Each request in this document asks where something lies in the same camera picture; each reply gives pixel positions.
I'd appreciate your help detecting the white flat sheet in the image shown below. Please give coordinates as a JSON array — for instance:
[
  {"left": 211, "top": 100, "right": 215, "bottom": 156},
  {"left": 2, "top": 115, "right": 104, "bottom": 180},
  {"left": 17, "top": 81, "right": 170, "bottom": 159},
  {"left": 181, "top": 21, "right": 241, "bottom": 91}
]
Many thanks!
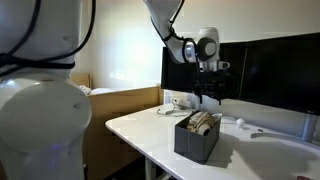
[{"left": 89, "top": 87, "right": 116, "bottom": 96}]

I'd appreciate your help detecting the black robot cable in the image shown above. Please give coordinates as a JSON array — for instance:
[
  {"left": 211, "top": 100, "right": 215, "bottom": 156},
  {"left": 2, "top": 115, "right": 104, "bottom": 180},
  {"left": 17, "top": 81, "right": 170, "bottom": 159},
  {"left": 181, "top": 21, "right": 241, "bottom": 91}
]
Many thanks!
[{"left": 0, "top": 0, "right": 241, "bottom": 101}]

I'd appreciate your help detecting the crumpled white fabric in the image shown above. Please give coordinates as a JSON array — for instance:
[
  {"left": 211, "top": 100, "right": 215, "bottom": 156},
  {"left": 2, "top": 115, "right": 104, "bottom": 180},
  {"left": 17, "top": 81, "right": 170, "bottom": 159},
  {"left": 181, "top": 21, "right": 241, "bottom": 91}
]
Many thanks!
[{"left": 78, "top": 84, "right": 93, "bottom": 97}]

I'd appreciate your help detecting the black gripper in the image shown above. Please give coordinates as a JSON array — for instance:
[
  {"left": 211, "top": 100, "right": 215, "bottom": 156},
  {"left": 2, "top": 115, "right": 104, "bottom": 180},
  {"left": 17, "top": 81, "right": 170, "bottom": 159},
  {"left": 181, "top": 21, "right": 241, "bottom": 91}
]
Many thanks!
[{"left": 194, "top": 71, "right": 234, "bottom": 106}]

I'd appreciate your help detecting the white power strip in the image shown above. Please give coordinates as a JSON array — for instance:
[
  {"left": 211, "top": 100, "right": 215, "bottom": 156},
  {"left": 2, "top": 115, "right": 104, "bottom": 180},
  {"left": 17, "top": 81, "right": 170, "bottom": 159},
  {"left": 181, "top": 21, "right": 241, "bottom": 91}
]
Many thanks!
[{"left": 171, "top": 97, "right": 193, "bottom": 109}]

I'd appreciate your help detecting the wooden board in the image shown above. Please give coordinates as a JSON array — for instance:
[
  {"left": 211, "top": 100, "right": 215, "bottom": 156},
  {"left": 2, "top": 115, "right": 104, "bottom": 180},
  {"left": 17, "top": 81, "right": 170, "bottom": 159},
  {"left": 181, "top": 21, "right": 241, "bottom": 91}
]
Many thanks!
[{"left": 70, "top": 73, "right": 93, "bottom": 89}]

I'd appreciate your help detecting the small white round gadget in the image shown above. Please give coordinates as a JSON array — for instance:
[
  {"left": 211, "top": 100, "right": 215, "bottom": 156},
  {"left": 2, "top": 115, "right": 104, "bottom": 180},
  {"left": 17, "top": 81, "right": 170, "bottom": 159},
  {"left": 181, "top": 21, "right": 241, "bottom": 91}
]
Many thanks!
[{"left": 235, "top": 117, "right": 246, "bottom": 128}]

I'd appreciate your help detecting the light wooden cabinet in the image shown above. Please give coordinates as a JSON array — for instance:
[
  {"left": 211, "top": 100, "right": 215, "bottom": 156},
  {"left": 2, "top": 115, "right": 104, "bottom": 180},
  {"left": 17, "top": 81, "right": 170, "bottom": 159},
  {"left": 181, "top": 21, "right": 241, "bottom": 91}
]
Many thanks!
[{"left": 79, "top": 85, "right": 164, "bottom": 180}]

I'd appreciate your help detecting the large black monitor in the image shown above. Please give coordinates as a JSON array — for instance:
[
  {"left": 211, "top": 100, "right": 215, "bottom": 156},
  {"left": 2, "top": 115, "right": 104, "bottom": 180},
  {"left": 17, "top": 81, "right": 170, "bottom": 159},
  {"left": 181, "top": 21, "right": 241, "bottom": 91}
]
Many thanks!
[{"left": 239, "top": 32, "right": 320, "bottom": 117}]

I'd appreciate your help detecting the brown cloth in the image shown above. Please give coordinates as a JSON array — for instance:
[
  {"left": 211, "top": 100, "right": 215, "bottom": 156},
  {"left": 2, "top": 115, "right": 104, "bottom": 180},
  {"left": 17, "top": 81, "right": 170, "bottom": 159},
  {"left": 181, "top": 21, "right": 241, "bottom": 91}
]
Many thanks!
[{"left": 185, "top": 111, "right": 217, "bottom": 137}]

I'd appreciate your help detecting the dark grey rectangular box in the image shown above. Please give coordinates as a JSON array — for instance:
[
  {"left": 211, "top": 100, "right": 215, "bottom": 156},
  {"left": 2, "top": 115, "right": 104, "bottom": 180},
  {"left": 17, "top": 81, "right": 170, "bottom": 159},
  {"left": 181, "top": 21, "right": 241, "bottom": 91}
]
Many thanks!
[{"left": 173, "top": 110, "right": 222, "bottom": 165}]

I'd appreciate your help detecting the thin black cable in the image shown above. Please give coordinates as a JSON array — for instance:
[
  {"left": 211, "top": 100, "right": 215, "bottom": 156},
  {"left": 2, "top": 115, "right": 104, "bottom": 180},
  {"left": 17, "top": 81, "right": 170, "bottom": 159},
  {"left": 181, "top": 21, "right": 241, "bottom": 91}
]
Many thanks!
[{"left": 156, "top": 107, "right": 176, "bottom": 116}]

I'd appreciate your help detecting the white table leg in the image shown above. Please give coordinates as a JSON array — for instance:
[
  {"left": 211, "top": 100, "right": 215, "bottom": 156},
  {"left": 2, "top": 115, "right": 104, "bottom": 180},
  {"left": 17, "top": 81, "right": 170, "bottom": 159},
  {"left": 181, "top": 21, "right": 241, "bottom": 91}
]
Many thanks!
[{"left": 144, "top": 156, "right": 174, "bottom": 180}]

